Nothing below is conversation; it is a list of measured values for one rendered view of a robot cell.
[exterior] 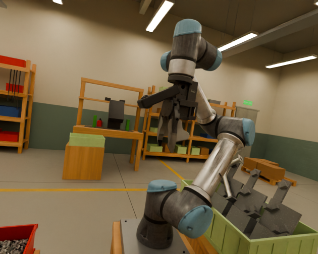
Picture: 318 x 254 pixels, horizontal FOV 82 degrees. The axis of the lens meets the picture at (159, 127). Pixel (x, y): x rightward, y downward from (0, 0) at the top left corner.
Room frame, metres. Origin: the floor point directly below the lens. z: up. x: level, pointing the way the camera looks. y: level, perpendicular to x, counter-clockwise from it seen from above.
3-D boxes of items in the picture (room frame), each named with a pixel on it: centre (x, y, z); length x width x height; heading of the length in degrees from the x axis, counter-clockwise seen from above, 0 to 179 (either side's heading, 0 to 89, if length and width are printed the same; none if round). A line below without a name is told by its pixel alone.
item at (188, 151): (5.99, -1.00, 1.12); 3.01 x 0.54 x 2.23; 110
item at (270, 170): (5.32, -3.36, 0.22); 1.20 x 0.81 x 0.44; 15
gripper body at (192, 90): (0.54, -0.05, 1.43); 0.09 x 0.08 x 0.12; 112
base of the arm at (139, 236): (0.72, -0.05, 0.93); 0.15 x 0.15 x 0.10
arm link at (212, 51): (0.61, -0.10, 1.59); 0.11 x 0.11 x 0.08; 43
